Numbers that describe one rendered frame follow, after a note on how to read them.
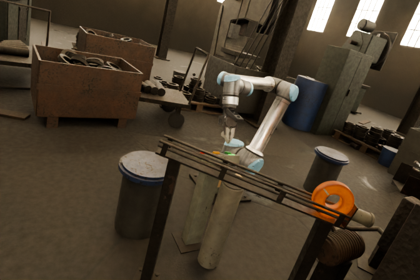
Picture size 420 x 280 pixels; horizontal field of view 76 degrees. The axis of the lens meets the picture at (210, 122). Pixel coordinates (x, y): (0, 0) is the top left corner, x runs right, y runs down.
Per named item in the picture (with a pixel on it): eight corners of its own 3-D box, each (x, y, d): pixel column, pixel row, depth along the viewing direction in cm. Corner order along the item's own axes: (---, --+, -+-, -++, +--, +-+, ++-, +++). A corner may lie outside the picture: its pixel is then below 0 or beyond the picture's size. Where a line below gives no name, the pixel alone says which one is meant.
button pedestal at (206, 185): (213, 247, 164) (242, 158, 145) (176, 254, 151) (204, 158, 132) (202, 228, 177) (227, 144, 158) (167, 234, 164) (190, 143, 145)
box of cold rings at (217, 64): (252, 105, 560) (265, 64, 533) (280, 123, 484) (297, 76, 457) (199, 99, 500) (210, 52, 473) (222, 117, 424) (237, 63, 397)
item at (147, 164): (169, 239, 161) (185, 177, 147) (112, 249, 144) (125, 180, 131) (154, 205, 186) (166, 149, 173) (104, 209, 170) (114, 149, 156)
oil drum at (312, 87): (319, 132, 495) (338, 85, 467) (296, 131, 464) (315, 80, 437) (296, 120, 542) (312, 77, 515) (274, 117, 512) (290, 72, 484)
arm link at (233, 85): (244, 75, 152) (234, 72, 144) (242, 98, 152) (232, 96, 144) (230, 76, 158) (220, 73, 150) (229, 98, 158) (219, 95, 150)
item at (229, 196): (221, 267, 152) (249, 189, 135) (202, 272, 145) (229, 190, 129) (212, 250, 161) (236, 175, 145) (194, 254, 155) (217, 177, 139)
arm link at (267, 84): (273, 75, 216) (217, 67, 166) (286, 80, 208) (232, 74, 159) (268, 89, 220) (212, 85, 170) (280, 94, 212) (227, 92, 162)
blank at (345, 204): (327, 225, 109) (324, 220, 112) (362, 207, 105) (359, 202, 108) (305, 197, 107) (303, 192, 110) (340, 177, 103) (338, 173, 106)
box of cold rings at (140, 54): (134, 78, 517) (140, 39, 494) (147, 92, 453) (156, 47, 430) (74, 70, 460) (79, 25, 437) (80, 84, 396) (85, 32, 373)
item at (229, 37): (193, 76, 709) (222, -44, 621) (229, 82, 780) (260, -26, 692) (224, 94, 601) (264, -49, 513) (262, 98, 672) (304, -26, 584)
